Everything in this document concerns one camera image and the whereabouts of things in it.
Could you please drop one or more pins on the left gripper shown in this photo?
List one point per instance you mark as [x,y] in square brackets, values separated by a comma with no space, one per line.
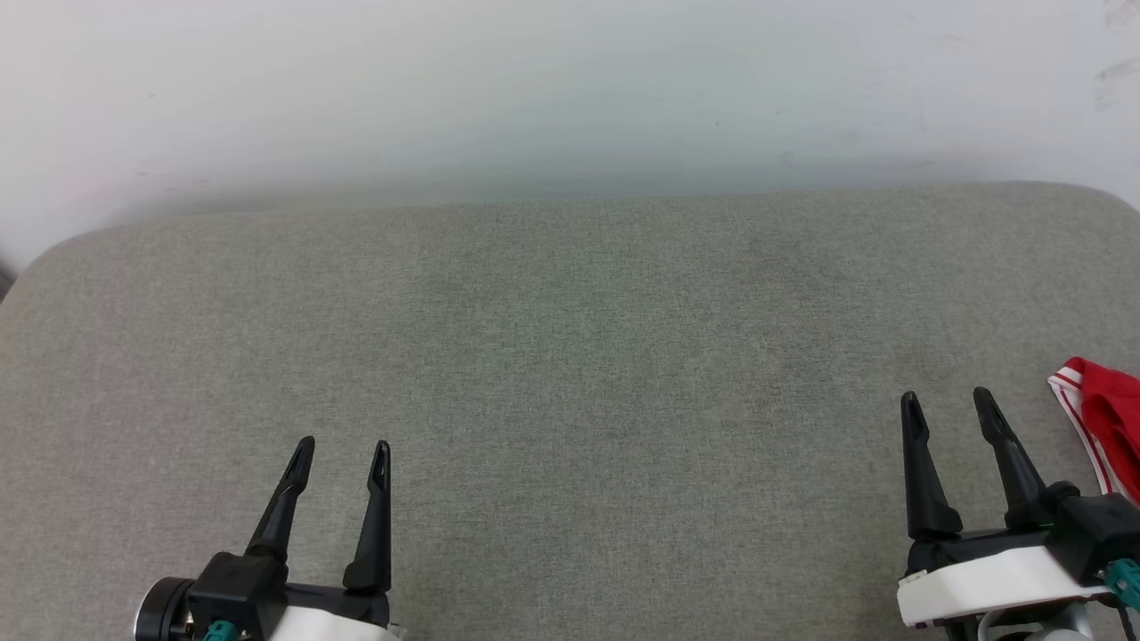
[338,614]

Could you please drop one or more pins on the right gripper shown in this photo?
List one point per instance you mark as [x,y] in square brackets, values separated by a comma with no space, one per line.
[989,579]

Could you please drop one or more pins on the red and white garment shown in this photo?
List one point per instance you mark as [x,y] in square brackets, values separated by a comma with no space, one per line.
[1113,418]

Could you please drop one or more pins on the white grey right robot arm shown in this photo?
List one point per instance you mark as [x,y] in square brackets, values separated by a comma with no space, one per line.
[1042,625]

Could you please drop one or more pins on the grey fabric sofa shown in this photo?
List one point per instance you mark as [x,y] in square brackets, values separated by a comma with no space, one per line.
[570,374]

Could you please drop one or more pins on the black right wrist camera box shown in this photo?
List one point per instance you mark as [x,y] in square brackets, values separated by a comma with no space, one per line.
[1100,530]

